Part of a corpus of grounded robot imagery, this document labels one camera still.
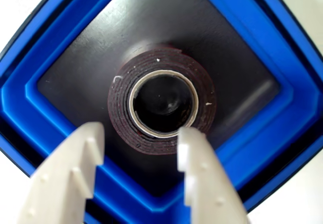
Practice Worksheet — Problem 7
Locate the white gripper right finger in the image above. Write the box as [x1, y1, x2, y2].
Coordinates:
[176, 127, 249, 224]

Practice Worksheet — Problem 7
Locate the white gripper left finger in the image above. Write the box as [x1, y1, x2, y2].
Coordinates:
[14, 122, 105, 224]

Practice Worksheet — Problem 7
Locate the red tape roll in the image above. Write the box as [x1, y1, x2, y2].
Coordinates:
[107, 42, 218, 155]

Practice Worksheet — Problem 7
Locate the blue square box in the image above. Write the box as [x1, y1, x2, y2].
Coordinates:
[0, 0, 323, 224]

